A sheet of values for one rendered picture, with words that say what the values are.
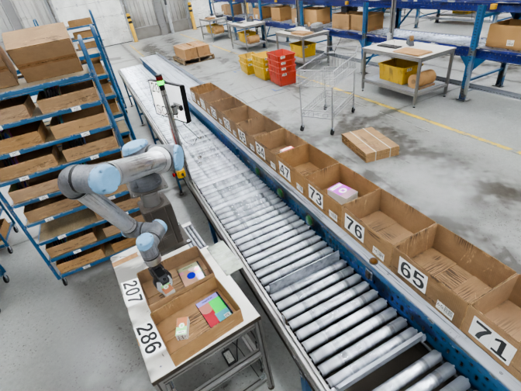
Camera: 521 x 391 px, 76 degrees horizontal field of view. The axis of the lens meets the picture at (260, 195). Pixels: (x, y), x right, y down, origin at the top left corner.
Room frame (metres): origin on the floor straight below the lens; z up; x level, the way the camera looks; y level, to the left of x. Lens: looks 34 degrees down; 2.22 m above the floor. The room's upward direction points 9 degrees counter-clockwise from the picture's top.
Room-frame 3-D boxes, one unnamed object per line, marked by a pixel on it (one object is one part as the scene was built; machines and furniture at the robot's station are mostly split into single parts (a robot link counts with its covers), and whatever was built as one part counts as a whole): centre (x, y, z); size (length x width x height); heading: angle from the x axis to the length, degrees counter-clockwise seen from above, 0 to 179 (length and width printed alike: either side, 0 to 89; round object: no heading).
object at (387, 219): (1.35, -0.65, 0.96); 0.39 x 0.29 x 0.17; 21
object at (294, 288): (1.26, -0.20, 0.72); 0.52 x 0.05 x 0.05; 111
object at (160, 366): (1.38, 0.58, 0.74); 1.00 x 0.58 x 0.03; 27
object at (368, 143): (3.96, -1.56, 0.06); 0.69 x 0.47 x 0.13; 9
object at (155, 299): (1.36, 0.56, 0.80); 0.38 x 0.28 x 0.10; 115
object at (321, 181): (1.71, -0.51, 0.96); 0.39 x 0.29 x 0.17; 21
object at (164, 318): (1.08, 0.42, 0.80); 0.38 x 0.28 x 0.10; 120
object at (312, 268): (1.29, -0.19, 0.76); 0.46 x 0.01 x 0.09; 111
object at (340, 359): (0.84, -0.36, 0.72); 0.52 x 0.05 x 0.05; 111
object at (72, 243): (2.51, 1.80, 0.39); 0.40 x 0.30 x 0.10; 112
